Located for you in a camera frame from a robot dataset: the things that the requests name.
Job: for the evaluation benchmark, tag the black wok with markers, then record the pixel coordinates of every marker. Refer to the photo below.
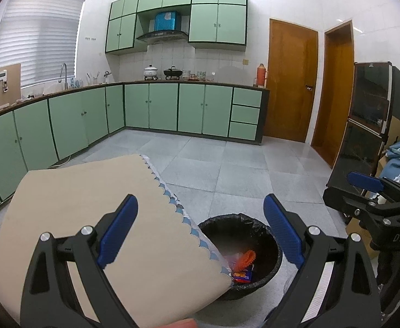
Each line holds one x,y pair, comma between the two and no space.
172,72

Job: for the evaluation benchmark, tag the small orange foam net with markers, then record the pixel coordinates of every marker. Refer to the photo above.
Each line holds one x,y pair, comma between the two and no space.
245,260

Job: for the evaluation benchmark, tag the green wall cabinets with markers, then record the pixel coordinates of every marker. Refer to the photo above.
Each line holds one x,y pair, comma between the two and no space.
217,20

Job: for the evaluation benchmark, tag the green drawer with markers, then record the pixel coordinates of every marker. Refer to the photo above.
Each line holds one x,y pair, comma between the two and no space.
247,97
243,131
245,114

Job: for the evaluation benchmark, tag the white window blind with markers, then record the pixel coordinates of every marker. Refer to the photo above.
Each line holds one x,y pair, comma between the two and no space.
39,37

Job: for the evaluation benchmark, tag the white bracket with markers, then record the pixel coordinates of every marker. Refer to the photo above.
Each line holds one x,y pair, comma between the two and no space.
0,82

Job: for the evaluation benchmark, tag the utensil holder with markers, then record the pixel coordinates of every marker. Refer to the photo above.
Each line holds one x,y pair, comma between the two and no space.
93,79

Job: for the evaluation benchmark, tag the green base cabinets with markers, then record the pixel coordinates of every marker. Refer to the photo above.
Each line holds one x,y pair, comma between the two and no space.
162,109

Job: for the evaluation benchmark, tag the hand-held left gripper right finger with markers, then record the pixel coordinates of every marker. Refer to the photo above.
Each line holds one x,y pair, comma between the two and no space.
283,232

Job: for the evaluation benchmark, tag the cardboard box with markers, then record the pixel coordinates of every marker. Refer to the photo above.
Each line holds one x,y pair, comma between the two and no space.
398,129

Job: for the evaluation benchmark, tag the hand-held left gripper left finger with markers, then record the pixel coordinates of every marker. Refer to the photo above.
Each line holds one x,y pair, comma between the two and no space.
119,229

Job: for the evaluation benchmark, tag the white pot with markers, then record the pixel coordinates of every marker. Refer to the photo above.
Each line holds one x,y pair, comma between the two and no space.
151,72

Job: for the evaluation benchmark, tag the black lined waste bin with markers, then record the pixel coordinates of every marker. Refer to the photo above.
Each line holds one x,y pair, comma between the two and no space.
241,232

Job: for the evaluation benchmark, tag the blue box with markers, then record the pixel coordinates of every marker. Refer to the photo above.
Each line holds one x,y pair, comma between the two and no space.
167,21

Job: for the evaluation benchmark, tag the black glass cabinet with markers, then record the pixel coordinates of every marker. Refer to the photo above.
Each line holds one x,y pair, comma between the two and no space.
367,109

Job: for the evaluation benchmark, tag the person's left hand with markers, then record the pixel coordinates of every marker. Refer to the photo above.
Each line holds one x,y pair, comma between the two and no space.
183,324

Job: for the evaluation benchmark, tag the orange thermos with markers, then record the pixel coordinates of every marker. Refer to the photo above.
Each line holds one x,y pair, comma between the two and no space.
261,75

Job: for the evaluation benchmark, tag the black range hood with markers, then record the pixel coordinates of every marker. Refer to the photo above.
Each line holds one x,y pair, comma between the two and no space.
162,37

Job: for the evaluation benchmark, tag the dark blue snack packet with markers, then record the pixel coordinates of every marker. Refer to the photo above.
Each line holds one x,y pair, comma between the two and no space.
242,276

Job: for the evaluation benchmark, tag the metal faucet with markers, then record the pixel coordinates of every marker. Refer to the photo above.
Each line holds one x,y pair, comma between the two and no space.
64,75

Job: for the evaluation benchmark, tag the wooden board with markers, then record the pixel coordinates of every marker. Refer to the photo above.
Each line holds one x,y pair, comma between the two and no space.
12,92

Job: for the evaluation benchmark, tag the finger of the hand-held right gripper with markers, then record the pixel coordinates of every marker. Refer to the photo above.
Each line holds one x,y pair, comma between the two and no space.
364,180
343,201

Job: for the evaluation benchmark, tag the glass jar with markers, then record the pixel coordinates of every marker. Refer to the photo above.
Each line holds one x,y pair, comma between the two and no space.
201,76
186,75

